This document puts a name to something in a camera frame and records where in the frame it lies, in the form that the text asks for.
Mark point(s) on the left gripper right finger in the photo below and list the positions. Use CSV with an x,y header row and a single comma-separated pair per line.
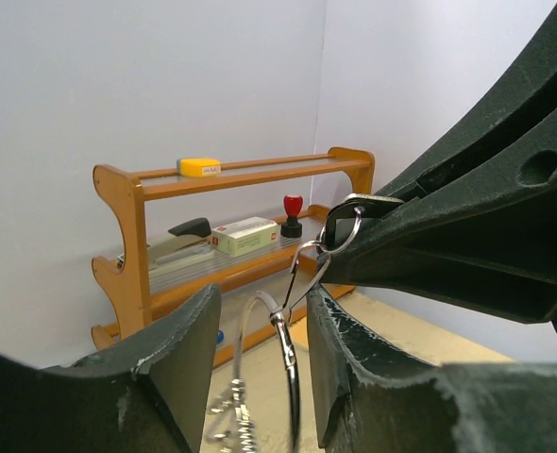
x,y
371,396

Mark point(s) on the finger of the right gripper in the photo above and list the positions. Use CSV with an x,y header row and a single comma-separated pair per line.
x,y
485,242
521,98

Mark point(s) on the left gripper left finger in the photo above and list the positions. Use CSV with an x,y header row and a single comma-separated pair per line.
x,y
147,393

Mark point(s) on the bunch of silver keys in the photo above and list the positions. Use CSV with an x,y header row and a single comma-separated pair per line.
x,y
232,428

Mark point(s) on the large silver keyring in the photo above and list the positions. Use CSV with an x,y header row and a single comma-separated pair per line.
x,y
280,317

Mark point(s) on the wooden shelf rack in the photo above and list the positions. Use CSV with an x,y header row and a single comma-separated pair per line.
x,y
155,275

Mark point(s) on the grey black stapler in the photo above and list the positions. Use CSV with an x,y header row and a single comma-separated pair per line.
x,y
159,248

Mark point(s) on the white green box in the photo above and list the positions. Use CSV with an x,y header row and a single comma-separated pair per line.
x,y
245,236

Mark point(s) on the red black stamp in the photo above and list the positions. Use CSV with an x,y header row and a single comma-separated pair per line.
x,y
291,227

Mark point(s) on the yellow tape measure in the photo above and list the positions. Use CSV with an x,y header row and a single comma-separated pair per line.
x,y
198,167

